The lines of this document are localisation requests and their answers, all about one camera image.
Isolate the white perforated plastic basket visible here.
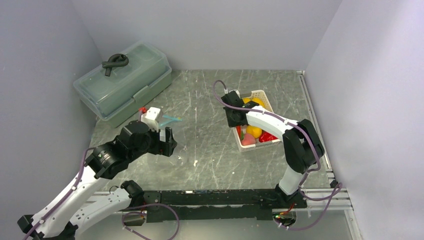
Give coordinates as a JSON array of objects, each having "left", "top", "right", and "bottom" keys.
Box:
[{"left": 231, "top": 89, "right": 281, "bottom": 152}]

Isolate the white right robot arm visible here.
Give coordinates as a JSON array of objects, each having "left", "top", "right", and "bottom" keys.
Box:
[{"left": 217, "top": 90, "right": 325, "bottom": 208}]

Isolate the aluminium frame rail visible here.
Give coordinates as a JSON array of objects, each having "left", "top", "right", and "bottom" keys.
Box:
[{"left": 296, "top": 70, "right": 353, "bottom": 212}]

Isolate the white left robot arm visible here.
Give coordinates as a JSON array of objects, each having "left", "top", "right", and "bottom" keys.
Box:
[{"left": 17, "top": 120, "right": 177, "bottom": 240}]

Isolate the red toy pepper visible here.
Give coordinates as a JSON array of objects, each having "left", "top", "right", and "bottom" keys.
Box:
[{"left": 258, "top": 131, "right": 278, "bottom": 143}]

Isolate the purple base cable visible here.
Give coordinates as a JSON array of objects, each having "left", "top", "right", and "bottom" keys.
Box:
[{"left": 121, "top": 202, "right": 181, "bottom": 240}]

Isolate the pink toy peach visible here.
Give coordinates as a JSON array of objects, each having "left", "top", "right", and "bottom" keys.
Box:
[{"left": 240, "top": 133, "right": 256, "bottom": 146}]

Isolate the clear zip top bag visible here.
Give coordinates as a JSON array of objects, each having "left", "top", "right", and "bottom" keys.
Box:
[{"left": 159, "top": 115, "right": 183, "bottom": 127}]

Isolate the orange toy carrot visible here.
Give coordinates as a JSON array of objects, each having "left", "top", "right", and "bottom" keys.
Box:
[{"left": 235, "top": 126, "right": 242, "bottom": 139}]

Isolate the yellow toy lemon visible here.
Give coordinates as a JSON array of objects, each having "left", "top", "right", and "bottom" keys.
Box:
[{"left": 242, "top": 97, "right": 251, "bottom": 104}]

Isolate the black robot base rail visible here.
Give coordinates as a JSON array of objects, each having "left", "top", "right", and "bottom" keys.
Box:
[{"left": 127, "top": 188, "right": 307, "bottom": 223}]

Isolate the green lidded storage box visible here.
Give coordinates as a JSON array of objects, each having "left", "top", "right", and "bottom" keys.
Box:
[{"left": 73, "top": 41, "right": 172, "bottom": 128}]

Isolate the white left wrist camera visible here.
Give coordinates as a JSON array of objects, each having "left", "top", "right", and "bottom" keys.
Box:
[{"left": 139, "top": 107, "right": 164, "bottom": 132}]

